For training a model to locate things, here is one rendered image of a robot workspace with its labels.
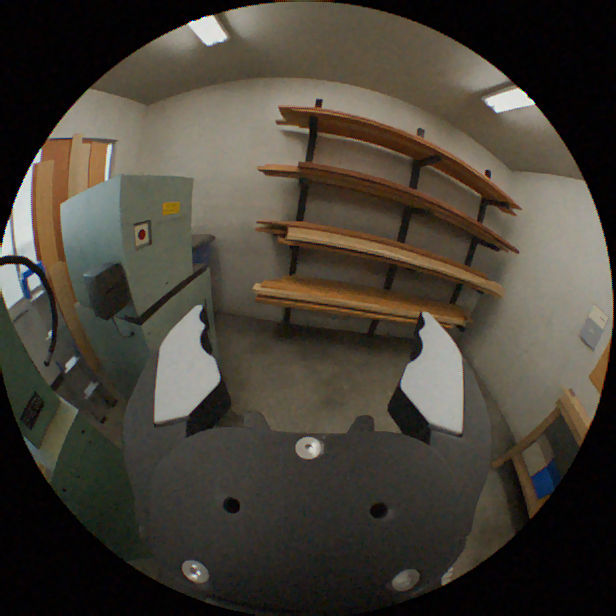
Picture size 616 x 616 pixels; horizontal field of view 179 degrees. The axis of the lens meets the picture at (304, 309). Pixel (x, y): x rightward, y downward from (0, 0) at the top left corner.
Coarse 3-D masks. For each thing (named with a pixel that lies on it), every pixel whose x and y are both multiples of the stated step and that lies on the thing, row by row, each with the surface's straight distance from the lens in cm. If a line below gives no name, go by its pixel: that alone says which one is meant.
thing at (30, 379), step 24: (0, 288) 75; (0, 312) 75; (0, 336) 76; (0, 360) 77; (24, 360) 80; (24, 384) 81; (48, 384) 86; (24, 408) 83; (48, 408) 87; (24, 432) 85
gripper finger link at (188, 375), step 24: (192, 312) 12; (168, 336) 10; (192, 336) 10; (168, 360) 9; (192, 360) 8; (168, 384) 8; (192, 384) 7; (216, 384) 7; (168, 408) 7; (192, 408) 7; (216, 408) 7
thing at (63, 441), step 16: (64, 400) 90; (64, 416) 85; (80, 416) 82; (48, 432) 88; (64, 432) 81; (80, 432) 83; (32, 448) 94; (48, 448) 86; (64, 448) 81; (80, 448) 85; (48, 464) 84; (64, 464) 83; (48, 480) 83; (64, 480) 84; (64, 496) 87
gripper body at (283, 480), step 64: (192, 448) 6; (256, 448) 5; (320, 448) 5; (384, 448) 5; (192, 512) 5; (256, 512) 5; (320, 512) 5; (384, 512) 5; (448, 512) 6; (192, 576) 6; (256, 576) 5; (320, 576) 5; (384, 576) 5
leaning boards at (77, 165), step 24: (48, 144) 233; (72, 144) 237; (96, 144) 248; (48, 168) 220; (72, 168) 230; (96, 168) 242; (48, 192) 216; (72, 192) 225; (48, 216) 212; (48, 240) 210; (48, 264) 209; (72, 288) 208; (72, 312) 207; (72, 336) 213; (96, 360) 227
